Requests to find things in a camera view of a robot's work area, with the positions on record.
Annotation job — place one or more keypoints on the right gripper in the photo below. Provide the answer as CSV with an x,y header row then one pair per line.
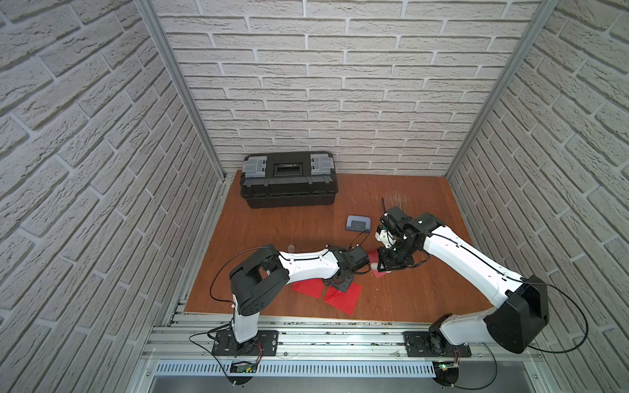
x,y
386,265

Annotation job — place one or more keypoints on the grey hole punch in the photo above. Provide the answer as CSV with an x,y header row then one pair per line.
x,y
359,224

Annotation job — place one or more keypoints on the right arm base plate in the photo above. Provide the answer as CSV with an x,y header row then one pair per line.
x,y
430,344

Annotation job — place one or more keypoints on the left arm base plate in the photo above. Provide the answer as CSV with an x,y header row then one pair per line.
x,y
265,343

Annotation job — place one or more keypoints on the aluminium rail frame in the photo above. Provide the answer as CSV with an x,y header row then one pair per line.
x,y
307,347

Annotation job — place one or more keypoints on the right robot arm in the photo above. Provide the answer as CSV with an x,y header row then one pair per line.
x,y
519,306

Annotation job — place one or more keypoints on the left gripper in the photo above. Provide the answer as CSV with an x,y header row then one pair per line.
x,y
341,282

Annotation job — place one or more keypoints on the black plastic toolbox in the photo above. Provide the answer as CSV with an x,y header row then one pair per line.
x,y
285,179

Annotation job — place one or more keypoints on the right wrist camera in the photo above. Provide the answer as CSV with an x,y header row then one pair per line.
x,y
384,236

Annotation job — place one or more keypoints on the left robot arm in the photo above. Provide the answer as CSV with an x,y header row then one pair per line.
x,y
256,281

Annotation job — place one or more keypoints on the dark red envelope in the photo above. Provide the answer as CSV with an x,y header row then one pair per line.
x,y
374,259

